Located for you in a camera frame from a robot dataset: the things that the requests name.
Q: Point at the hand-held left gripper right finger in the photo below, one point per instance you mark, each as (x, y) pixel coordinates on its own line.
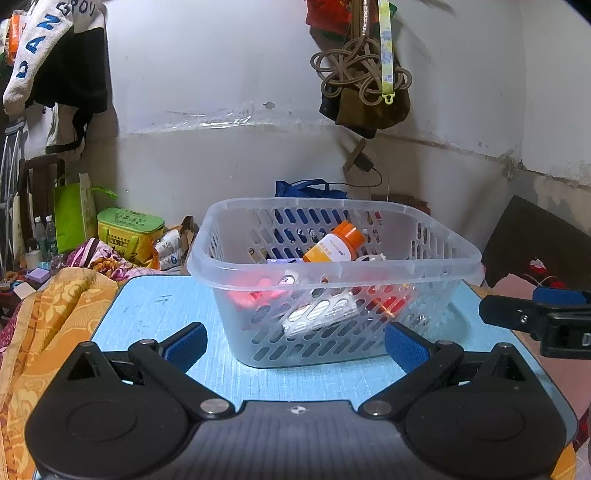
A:
(406, 346)

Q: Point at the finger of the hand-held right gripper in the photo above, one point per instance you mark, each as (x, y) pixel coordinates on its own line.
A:
(561, 295)
(508, 311)

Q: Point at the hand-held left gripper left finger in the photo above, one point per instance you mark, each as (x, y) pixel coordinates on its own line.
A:
(184, 346)

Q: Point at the red box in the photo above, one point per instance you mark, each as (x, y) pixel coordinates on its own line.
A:
(392, 302)

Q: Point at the clear plastic basket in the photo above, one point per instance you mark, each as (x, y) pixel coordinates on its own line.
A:
(258, 341)

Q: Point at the pink tissue pack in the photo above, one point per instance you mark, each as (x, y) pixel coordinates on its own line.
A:
(256, 297)

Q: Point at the silver blister pill pack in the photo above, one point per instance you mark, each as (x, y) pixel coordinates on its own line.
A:
(318, 314)

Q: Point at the orange cap pill bottle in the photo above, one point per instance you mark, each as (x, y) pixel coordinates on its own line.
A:
(330, 247)

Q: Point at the red patterned cloth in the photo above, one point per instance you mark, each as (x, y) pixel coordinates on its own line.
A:
(538, 265)

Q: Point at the dark brown board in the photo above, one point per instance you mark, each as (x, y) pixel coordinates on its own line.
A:
(531, 230)

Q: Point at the white snack packet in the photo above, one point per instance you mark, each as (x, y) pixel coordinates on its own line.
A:
(168, 249)

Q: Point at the orange patterned blanket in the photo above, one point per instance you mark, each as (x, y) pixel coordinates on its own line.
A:
(60, 314)

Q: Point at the green and yellow box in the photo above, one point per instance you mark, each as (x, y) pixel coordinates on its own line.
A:
(129, 226)

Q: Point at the small lilac box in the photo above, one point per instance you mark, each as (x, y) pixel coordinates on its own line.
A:
(38, 275)

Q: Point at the clear water bottle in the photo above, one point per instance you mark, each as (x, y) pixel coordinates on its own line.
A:
(40, 233)
(51, 235)

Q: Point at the green shopping bag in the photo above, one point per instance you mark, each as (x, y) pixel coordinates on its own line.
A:
(69, 212)

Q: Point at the blue cloth bag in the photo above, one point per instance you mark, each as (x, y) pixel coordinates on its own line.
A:
(300, 189)

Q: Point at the brown hanging bag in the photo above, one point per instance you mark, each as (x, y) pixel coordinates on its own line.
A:
(369, 117)

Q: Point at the white tote bag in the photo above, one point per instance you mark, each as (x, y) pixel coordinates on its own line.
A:
(55, 134)

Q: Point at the metal crutch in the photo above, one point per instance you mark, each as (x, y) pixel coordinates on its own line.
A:
(11, 147)

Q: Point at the black garment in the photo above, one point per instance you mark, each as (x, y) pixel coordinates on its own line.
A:
(74, 69)

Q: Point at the white garment with blue letters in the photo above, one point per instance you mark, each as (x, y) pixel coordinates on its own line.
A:
(32, 64)

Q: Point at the red plastic bag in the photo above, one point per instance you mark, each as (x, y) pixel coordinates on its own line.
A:
(328, 14)

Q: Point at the orange and white bag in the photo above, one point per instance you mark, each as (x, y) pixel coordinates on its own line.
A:
(14, 37)

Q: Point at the black wall charger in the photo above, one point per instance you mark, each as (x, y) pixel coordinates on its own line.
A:
(362, 161)

